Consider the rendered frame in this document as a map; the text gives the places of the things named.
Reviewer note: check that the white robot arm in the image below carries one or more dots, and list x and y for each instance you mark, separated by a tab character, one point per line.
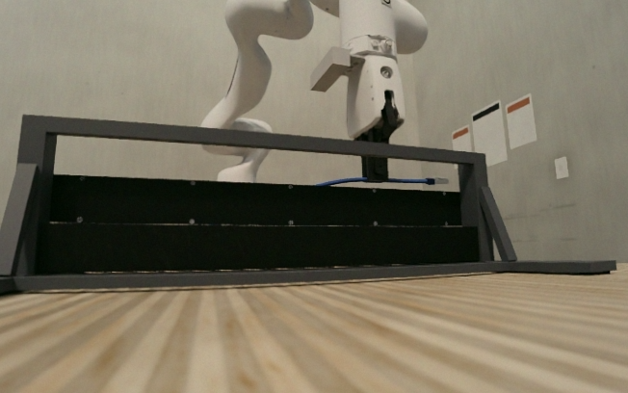
367	28

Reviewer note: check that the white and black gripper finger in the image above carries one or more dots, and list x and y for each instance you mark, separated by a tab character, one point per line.
364	138
377	168

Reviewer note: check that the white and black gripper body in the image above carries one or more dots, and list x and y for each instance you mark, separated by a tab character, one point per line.
365	94

